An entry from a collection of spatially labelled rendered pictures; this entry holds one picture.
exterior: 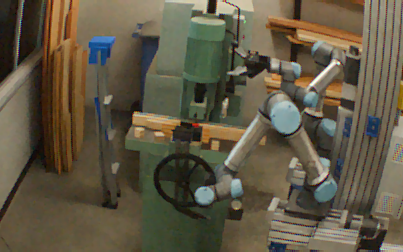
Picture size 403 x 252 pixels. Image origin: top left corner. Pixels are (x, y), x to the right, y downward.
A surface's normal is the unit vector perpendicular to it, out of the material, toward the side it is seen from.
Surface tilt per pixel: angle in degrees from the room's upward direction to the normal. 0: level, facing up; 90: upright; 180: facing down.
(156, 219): 90
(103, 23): 90
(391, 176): 90
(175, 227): 90
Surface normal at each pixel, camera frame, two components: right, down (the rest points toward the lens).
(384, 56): -0.31, 0.34
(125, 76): -0.06, 0.39
